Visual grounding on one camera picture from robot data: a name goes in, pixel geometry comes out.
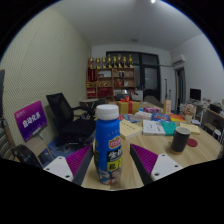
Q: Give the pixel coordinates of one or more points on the small upright cardboard box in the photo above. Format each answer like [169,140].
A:
[167,106]

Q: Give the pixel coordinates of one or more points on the white printed booklet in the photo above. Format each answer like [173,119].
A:
[153,127]

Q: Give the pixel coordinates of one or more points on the wooden shelf unit with trophies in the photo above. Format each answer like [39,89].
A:
[110,81]

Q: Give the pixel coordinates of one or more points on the blue drink bottle white cap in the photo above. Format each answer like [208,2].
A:
[107,146]

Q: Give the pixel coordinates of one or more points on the teal book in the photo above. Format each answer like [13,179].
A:
[169,128]

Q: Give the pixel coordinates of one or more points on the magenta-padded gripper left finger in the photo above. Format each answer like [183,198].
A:
[56,166]

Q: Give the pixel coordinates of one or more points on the orange red book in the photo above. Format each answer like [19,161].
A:
[176,117]

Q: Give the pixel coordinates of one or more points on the pink flowers in white pot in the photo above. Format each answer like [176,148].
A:
[189,110]

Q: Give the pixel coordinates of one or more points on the small pink box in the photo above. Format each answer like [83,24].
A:
[151,110]

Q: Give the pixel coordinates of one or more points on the purple sign board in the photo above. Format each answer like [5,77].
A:
[30,120]

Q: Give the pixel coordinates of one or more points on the flat round red coaster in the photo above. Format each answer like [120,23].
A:
[193,142]

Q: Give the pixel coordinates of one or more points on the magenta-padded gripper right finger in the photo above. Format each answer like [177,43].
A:
[165,165]

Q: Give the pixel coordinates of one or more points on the yellow gift box red ribbon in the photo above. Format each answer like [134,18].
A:
[128,107]

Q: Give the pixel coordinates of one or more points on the black framed glass door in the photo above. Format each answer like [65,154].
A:
[150,78]

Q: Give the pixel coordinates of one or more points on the black mug white inside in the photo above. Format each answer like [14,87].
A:
[180,141]

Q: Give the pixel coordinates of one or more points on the cluttered wooden side desk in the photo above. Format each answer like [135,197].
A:
[213,115]

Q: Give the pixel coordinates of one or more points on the black office chair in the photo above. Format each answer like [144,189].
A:
[71,125]

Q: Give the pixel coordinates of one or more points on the white wall air conditioner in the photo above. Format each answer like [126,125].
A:
[179,60]

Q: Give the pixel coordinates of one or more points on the blue printed book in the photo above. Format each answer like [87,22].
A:
[126,117]

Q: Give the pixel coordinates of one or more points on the black computer monitor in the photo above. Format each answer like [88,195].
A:
[195,94]

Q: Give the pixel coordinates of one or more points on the thick beige book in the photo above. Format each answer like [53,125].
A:
[130,129]

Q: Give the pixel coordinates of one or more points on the black plastic chair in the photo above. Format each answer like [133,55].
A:
[26,155]

